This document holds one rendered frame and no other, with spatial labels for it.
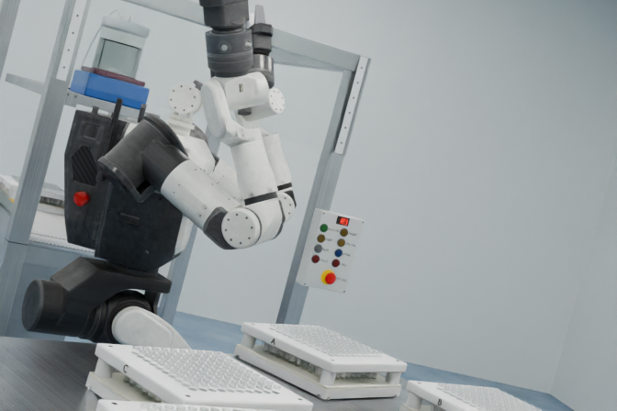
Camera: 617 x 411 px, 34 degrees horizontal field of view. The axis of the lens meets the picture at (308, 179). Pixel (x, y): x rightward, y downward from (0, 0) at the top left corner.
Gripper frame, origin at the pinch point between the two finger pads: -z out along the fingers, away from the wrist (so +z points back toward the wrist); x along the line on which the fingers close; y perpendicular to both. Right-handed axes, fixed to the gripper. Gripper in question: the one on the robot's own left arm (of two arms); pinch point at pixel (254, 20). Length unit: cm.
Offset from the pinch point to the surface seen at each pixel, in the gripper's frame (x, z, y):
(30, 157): -76, 20, 36
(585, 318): -295, 37, -402
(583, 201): -286, -44, -403
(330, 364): 53, 91, 15
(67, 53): -63, -9, 30
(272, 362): 40, 90, 20
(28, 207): -82, 34, 35
